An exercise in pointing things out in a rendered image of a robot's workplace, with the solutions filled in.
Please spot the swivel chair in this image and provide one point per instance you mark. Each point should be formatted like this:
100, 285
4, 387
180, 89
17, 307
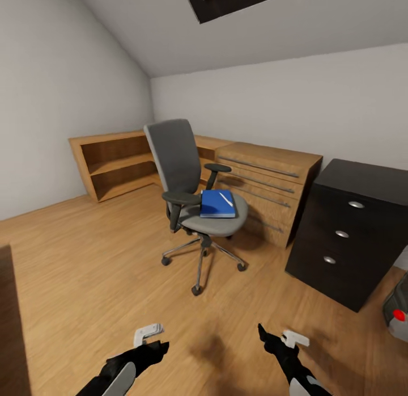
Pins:
175, 153

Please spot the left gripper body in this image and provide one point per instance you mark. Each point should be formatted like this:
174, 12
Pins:
151, 354

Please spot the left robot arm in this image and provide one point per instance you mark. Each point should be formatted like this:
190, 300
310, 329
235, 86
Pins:
118, 375

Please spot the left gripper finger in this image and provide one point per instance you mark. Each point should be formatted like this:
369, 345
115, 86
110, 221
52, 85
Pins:
164, 348

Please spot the folder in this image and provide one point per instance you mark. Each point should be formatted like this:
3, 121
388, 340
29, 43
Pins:
216, 203

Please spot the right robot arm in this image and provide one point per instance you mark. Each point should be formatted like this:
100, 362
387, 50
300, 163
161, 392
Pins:
302, 381

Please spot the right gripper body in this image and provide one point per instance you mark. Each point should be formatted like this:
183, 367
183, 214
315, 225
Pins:
273, 344

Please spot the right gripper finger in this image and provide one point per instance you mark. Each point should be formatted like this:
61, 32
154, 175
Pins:
262, 332

